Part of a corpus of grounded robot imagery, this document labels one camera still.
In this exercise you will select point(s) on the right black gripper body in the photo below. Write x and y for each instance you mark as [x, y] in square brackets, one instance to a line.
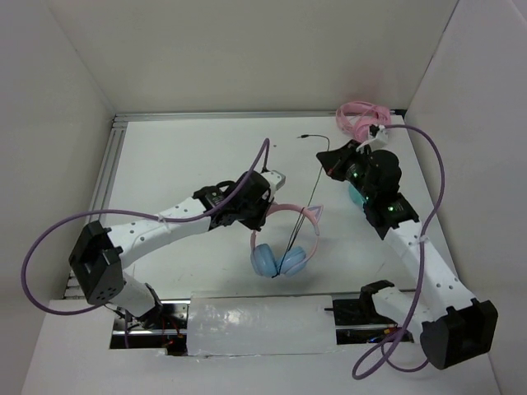
[354, 170]

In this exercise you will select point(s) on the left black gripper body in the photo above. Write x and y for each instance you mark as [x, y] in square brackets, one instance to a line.
[252, 215]

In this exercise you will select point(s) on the pink blue cat-ear headphones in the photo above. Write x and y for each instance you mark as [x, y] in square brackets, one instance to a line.
[293, 259]

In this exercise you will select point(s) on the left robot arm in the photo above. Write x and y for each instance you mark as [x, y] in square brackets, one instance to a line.
[101, 255]

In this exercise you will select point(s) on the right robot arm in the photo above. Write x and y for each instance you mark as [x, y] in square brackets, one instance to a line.
[443, 316]

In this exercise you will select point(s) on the teal white cat-ear headphones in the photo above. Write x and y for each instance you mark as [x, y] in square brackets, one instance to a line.
[357, 197]

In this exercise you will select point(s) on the pink round headphones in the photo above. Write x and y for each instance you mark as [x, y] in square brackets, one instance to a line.
[355, 118]

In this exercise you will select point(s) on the shiny foil sheet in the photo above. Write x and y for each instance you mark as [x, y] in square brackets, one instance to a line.
[265, 326]

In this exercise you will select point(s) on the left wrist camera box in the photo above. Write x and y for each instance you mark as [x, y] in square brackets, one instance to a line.
[276, 181]

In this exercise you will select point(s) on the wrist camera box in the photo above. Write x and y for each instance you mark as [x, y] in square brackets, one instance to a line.
[377, 138]
[276, 181]

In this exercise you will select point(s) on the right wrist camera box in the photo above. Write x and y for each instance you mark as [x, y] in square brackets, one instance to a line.
[377, 138]

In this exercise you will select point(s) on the aluminium frame rail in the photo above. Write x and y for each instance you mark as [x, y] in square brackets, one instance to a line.
[153, 164]

